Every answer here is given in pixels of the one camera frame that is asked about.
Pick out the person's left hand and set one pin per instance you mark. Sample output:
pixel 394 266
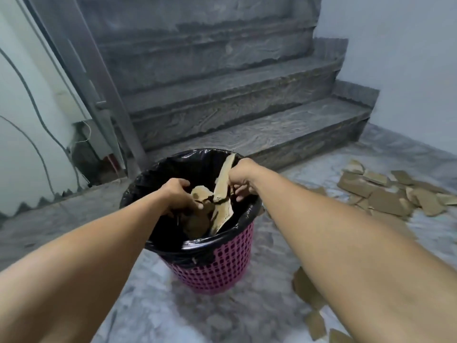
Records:
pixel 175 198

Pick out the person's right hand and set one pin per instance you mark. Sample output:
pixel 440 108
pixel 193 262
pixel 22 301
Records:
pixel 248 175

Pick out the brown paper piece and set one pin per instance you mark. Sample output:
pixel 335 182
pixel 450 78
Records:
pixel 196 225

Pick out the black plastic bag liner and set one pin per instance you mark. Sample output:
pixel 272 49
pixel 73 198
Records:
pixel 200 164

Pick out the pink bin with black liner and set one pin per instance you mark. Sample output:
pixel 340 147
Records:
pixel 221 260

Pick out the pile of brown paper pieces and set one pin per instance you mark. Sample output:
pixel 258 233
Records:
pixel 385 201

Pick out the person's right forearm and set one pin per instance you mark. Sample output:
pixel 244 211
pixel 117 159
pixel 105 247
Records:
pixel 357 264

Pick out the person's left forearm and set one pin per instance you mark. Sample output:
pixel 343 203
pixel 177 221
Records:
pixel 71 275

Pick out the grey granite staircase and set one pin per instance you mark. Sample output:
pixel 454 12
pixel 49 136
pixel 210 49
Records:
pixel 250 135

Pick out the red round object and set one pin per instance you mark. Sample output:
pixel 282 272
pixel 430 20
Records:
pixel 111 161

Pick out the metal framed glass panel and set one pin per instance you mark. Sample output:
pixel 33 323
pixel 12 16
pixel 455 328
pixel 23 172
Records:
pixel 123 132

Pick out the dark box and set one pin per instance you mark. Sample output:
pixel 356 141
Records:
pixel 85 160

